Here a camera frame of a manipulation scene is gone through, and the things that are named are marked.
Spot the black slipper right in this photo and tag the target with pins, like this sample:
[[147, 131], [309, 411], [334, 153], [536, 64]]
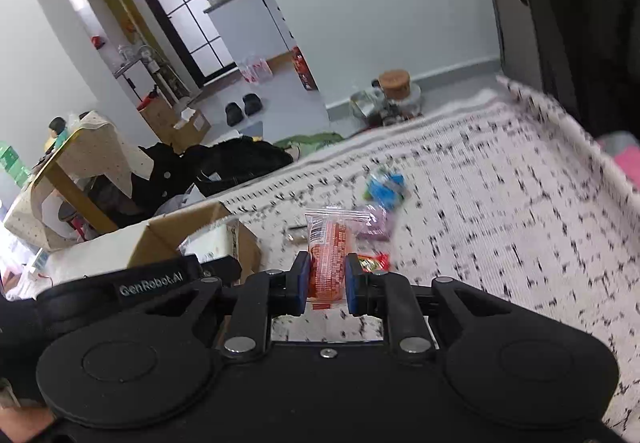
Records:
[[252, 104]]

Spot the red candy packet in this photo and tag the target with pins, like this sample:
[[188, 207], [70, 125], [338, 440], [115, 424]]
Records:
[[378, 263]]

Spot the glass jar with foil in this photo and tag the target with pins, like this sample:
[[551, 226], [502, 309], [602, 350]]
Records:
[[368, 104]]

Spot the green floor mat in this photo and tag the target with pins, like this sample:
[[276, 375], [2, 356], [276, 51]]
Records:
[[301, 146]]

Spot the black bag on floor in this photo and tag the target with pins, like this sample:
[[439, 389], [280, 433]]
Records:
[[234, 162]]

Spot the brown cardboard box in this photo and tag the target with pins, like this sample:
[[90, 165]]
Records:
[[147, 242]]

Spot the wooden side table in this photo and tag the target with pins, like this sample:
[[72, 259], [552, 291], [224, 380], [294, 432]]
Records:
[[94, 148]]

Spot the black slipper left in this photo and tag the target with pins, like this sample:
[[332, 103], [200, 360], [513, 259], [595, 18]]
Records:
[[234, 114]]

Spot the white black patterned bed blanket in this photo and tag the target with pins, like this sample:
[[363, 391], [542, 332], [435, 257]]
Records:
[[505, 192]]

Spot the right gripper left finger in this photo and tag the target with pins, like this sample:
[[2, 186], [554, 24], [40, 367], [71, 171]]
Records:
[[297, 284]]

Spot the wooden lid jar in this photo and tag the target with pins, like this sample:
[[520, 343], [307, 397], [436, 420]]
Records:
[[398, 87]]

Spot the orange snack packet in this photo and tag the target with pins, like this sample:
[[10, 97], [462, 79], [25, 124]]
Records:
[[331, 237]]

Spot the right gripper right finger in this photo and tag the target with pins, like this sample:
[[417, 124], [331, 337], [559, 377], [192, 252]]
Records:
[[356, 285]]

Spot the black slipper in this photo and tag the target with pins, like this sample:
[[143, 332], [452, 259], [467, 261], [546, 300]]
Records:
[[234, 114], [252, 104]]

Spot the blue green small packet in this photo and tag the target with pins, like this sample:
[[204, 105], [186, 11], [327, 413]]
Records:
[[385, 188]]

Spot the purple round snack packet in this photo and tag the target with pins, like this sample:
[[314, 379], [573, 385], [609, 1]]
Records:
[[375, 223]]

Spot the small silver brown bar packet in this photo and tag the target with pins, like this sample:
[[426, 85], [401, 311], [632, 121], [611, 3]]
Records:
[[296, 234]]

